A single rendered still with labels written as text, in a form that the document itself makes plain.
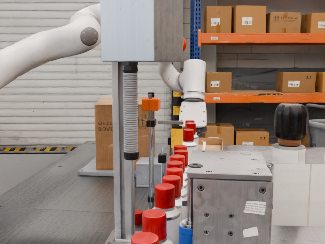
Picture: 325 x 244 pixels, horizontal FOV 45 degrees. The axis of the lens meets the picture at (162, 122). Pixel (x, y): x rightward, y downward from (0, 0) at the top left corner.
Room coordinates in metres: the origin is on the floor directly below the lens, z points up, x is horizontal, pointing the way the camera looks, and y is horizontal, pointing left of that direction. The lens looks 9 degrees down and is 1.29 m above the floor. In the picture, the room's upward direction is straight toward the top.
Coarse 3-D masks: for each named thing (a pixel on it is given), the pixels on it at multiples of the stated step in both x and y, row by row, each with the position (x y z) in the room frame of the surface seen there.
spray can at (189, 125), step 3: (186, 123) 1.28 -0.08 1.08; (189, 123) 1.27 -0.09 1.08; (192, 123) 1.27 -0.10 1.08; (195, 123) 1.28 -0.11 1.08; (186, 126) 1.27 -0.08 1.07; (189, 126) 1.26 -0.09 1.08; (192, 126) 1.26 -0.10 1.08; (195, 126) 1.27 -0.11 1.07; (195, 129) 1.27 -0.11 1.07; (195, 132) 1.27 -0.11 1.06; (195, 135) 1.27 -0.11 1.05; (195, 138) 1.26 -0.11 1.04; (195, 141) 1.26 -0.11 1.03
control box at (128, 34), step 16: (112, 0) 0.88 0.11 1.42; (128, 0) 0.85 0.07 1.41; (144, 0) 0.81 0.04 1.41; (160, 0) 0.81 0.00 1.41; (176, 0) 0.85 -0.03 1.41; (112, 16) 0.88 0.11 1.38; (128, 16) 0.85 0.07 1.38; (144, 16) 0.81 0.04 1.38; (160, 16) 0.81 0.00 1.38; (176, 16) 0.85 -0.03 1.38; (112, 32) 0.88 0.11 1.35; (128, 32) 0.85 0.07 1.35; (144, 32) 0.81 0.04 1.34; (160, 32) 0.81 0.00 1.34; (176, 32) 0.85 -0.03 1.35; (112, 48) 0.88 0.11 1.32; (128, 48) 0.85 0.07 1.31; (144, 48) 0.81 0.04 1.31; (160, 48) 0.81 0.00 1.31; (176, 48) 0.85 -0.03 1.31
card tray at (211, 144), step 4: (200, 140) 2.12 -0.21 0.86; (204, 140) 2.12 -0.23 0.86; (208, 140) 2.11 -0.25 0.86; (212, 140) 2.11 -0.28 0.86; (216, 140) 2.11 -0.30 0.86; (220, 140) 2.10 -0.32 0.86; (200, 144) 2.12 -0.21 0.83; (208, 144) 2.11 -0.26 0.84; (212, 144) 2.11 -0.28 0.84; (216, 144) 2.11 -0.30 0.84; (220, 144) 2.10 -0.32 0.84; (200, 148) 2.02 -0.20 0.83; (208, 148) 2.02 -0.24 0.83; (212, 148) 2.02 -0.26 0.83; (216, 148) 2.02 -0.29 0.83; (220, 148) 2.02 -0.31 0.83
